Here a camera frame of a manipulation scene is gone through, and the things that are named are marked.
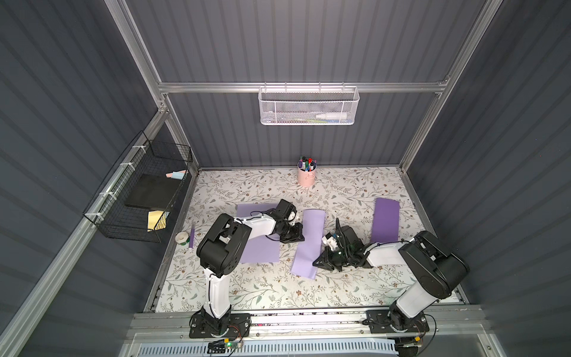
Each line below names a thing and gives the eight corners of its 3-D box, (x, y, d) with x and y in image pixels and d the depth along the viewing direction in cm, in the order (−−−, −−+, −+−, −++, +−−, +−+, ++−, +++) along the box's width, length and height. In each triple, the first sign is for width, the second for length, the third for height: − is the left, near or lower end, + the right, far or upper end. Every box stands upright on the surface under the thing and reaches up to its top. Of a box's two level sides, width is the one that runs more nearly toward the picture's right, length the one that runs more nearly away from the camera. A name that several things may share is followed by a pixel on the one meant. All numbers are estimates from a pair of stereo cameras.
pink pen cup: (295, 185, 116) (296, 166, 105) (300, 175, 120) (301, 155, 109) (311, 190, 114) (313, 171, 102) (315, 180, 118) (318, 160, 107)
